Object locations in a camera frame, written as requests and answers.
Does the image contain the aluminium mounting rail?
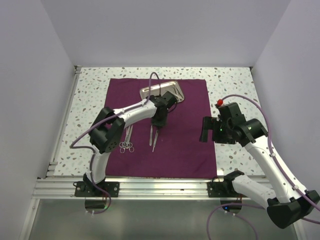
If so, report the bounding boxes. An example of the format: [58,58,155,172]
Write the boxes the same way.
[32,174,297,201]

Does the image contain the steel scalpel handle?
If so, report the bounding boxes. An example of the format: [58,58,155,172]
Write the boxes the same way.
[152,128,159,152]
[149,125,153,146]

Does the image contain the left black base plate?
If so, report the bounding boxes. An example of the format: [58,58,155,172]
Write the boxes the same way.
[72,181,120,198]

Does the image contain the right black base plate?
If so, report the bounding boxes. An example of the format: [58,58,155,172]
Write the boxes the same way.
[206,181,239,198]

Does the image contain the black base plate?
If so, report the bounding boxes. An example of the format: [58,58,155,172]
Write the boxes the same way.
[72,181,120,198]
[206,181,239,198]

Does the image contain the steel tweezers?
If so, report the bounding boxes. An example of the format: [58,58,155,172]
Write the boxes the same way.
[174,90,185,103]

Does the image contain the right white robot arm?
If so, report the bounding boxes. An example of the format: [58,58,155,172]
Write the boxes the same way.
[199,100,320,229]

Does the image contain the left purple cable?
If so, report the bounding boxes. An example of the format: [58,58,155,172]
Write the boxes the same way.
[69,72,161,216]

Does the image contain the steel hemostat forceps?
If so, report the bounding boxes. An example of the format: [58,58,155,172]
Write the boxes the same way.
[119,125,135,154]

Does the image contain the stainless steel instrument tray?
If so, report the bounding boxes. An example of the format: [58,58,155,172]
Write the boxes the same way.
[139,80,184,100]

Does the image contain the purple surgical cloth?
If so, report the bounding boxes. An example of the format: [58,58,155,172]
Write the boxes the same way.
[106,79,217,179]

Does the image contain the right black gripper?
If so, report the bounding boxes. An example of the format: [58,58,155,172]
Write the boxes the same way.
[199,115,235,145]

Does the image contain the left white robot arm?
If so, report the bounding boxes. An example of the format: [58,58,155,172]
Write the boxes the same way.
[83,91,178,197]

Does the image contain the steel surgical scissors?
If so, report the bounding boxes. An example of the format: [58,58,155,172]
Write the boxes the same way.
[119,125,133,151]

